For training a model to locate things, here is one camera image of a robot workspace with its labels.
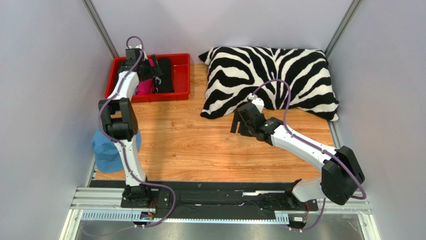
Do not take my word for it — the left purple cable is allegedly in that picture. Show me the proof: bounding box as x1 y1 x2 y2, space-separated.
97 35 177 234

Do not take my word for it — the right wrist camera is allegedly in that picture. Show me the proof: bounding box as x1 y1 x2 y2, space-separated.
247 93 265 113

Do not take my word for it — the rolled pink shirt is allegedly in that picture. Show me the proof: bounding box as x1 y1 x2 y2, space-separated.
135 58 155 96

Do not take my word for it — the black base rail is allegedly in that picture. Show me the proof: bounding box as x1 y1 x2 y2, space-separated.
120 181 319 223

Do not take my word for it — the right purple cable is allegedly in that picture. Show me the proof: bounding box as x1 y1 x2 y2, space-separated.
247 78 368 233

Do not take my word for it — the red plastic bin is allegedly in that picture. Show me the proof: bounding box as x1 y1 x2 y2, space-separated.
104 53 191 103

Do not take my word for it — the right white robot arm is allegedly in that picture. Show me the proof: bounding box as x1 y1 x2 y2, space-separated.
230 101 366 209

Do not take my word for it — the black t shirt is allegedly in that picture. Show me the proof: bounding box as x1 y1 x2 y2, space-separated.
154 58 175 94

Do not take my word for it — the purple cable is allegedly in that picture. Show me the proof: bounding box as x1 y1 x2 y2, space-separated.
247 78 368 233
97 35 177 234

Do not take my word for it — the zebra print pillow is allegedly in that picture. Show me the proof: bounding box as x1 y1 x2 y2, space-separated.
199 46 339 122

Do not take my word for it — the blue bucket hat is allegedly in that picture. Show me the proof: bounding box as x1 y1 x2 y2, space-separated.
91 127 125 173

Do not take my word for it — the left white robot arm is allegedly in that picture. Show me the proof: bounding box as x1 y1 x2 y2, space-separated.
98 45 156 206

